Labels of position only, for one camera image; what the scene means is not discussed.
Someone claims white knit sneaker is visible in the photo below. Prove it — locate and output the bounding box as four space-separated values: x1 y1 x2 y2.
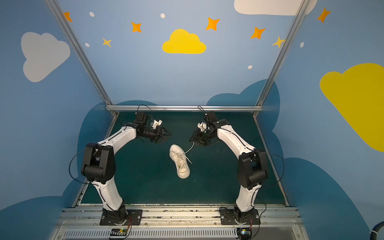
170 145 190 179

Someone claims white shoelace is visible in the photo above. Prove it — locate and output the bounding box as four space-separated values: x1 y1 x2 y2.
177 143 195 164

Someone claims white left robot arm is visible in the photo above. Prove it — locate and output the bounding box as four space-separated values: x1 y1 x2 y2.
81 112 172 226

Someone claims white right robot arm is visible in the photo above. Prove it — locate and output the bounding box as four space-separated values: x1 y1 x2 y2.
190 111 269 225

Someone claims right green circuit board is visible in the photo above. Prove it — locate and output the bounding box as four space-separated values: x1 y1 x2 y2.
236 228 252 240

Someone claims green circuit board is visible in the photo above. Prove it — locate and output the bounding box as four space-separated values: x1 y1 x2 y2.
236 228 252 240
109 229 128 240

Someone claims left green circuit board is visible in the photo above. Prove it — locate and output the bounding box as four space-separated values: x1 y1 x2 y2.
109 229 128 240

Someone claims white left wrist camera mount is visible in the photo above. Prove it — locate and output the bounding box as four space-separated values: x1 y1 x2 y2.
151 120 163 129

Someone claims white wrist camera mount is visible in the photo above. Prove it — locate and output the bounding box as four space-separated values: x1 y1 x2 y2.
151 120 163 129
197 122 208 132

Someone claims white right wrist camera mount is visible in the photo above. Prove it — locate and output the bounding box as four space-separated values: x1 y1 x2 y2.
197 122 208 132

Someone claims left side aluminium table rail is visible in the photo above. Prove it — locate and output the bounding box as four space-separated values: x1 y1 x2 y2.
71 114 119 208

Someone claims aluminium table rail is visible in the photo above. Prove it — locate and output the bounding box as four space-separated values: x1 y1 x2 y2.
71 114 119 208
254 111 289 206

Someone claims rear horizontal aluminium frame bar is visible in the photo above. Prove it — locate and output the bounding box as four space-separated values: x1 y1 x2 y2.
106 104 263 112

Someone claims right side aluminium table rail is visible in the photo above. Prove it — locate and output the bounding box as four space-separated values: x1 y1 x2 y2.
254 111 289 206

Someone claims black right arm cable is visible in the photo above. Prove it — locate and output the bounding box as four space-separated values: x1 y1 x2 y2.
260 151 286 188

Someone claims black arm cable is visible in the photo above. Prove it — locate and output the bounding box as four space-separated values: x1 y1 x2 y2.
68 148 91 184
260 151 286 188

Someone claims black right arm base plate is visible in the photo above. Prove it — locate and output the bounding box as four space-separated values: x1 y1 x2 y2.
219 208 261 225

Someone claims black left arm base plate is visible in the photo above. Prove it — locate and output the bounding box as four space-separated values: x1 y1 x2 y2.
100 209 143 226

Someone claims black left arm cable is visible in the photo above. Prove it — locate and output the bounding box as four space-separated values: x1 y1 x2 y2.
68 148 91 184

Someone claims front aluminium rail platform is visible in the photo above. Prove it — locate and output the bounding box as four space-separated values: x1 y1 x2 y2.
50 204 309 240

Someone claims left rear aluminium frame post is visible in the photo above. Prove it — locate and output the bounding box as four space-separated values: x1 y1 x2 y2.
45 0 113 106

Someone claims aluminium frame post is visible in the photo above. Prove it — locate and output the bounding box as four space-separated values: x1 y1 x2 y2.
45 0 113 106
253 0 311 120

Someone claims right rear aluminium frame post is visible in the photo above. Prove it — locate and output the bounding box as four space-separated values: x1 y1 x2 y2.
253 0 311 120

